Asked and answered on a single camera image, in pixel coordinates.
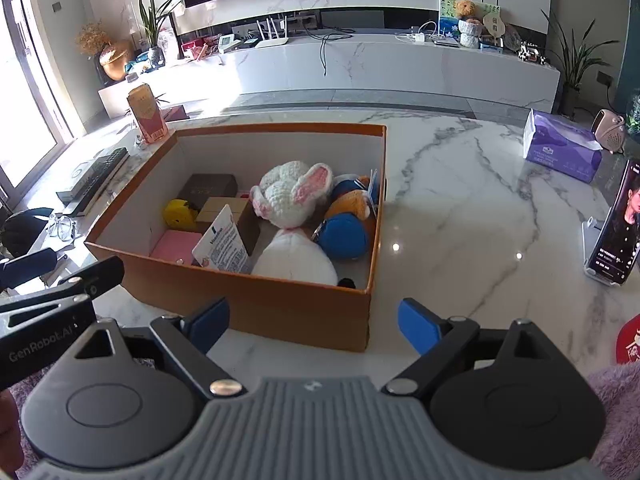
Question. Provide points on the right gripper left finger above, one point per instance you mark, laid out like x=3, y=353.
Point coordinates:
x=184, y=344

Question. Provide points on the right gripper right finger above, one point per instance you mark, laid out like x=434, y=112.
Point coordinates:
x=441, y=345

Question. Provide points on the purple fluffy cloth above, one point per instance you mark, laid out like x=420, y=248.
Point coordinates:
x=617, y=454

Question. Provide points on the green plant in vase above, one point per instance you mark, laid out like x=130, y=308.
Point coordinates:
x=153, y=16

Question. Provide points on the white crochet bunny plush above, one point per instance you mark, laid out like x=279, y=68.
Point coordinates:
x=288, y=194

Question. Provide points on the orange round vase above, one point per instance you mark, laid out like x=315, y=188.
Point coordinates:
x=115, y=57

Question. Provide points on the red yellow drink carton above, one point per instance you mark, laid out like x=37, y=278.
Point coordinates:
x=143, y=106

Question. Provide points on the orange bear plush blue outfit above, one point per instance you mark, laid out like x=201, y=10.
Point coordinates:
x=348, y=228

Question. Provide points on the potted green plant right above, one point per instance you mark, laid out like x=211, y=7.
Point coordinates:
x=575, y=58

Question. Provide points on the pink small heater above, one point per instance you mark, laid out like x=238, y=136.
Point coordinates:
x=609, y=131

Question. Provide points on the purple tissue pack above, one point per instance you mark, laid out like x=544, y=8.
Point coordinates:
x=560, y=145

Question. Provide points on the brown teddy bear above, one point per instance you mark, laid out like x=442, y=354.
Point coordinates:
x=466, y=11

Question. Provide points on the white ceramic pot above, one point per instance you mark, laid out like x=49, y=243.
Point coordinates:
x=470, y=30

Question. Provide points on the clear phone stand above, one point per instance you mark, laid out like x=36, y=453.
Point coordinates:
x=607, y=259

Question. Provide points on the eyeglasses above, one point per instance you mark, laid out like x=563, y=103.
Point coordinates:
x=62, y=229

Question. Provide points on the white printed card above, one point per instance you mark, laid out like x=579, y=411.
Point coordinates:
x=221, y=247

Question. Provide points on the yellow round case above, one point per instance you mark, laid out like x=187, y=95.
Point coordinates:
x=181, y=215

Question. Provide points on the cow figurine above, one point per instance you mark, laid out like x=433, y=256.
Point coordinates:
x=531, y=53

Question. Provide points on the orange cardboard storage box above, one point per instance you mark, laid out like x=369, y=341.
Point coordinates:
x=333, y=317

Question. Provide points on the black remote control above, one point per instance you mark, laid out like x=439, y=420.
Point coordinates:
x=102, y=172

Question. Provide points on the white wifi router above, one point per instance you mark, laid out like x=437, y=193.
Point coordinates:
x=273, y=32

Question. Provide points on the green picture board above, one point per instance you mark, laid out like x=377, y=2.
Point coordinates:
x=448, y=21

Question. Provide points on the white small box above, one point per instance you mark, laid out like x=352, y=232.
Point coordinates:
x=68, y=188

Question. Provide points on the black textured gift box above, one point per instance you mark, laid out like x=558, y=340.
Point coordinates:
x=200, y=187

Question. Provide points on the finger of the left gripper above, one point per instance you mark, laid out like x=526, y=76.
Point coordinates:
x=97, y=279
x=20, y=270

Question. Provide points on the red paper cup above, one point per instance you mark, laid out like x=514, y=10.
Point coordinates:
x=627, y=349

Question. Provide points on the smartphone on stand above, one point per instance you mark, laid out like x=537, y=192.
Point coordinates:
x=623, y=216

